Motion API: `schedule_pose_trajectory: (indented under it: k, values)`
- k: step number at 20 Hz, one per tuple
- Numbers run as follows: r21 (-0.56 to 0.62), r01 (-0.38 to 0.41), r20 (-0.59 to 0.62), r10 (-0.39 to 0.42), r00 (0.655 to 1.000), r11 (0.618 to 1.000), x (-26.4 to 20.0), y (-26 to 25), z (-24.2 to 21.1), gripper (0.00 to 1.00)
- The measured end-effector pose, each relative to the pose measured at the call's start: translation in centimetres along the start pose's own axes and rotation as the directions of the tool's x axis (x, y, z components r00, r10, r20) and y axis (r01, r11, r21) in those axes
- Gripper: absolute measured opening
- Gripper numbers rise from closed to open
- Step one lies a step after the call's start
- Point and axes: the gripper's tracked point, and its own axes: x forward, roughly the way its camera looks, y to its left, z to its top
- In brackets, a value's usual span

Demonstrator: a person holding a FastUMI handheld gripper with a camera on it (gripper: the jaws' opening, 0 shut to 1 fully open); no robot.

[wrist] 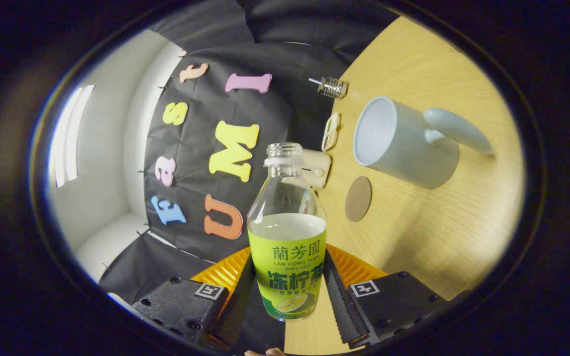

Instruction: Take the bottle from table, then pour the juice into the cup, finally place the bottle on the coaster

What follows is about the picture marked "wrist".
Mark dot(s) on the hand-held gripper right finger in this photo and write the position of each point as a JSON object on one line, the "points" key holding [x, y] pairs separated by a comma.
{"points": [[339, 306]]}

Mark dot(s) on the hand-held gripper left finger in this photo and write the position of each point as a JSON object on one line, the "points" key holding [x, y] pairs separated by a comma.
{"points": [[235, 316]]}

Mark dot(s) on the clear green label juice bottle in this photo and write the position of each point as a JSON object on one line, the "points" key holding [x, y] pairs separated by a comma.
{"points": [[287, 257]]}

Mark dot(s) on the round brown coaster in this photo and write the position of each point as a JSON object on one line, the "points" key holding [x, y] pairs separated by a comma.
{"points": [[358, 199]]}

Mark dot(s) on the light blue cup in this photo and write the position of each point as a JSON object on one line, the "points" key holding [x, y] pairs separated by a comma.
{"points": [[413, 153]]}

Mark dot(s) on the white toaster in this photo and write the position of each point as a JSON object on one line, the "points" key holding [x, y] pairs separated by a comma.
{"points": [[320, 170]]}

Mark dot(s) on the white divided dish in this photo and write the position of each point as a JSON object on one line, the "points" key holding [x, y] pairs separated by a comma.
{"points": [[331, 131]]}

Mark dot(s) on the white spoon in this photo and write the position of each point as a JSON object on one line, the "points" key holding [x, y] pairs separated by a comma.
{"points": [[313, 80]]}

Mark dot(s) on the ceiling light panel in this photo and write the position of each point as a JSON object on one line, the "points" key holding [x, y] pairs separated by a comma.
{"points": [[70, 136]]}

